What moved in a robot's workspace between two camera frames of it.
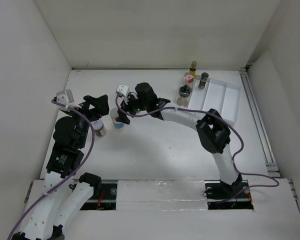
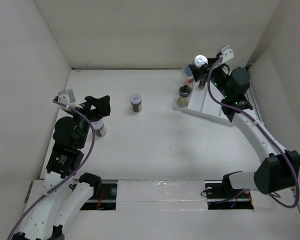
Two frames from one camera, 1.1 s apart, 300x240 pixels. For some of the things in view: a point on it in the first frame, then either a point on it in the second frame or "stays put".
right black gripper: [123, 119] to [198, 72]
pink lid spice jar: [189, 79] stays put
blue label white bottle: [118, 126] to [198, 61]
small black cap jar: [204, 77] stays put
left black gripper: [100, 104] stays put
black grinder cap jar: [183, 96] stays put
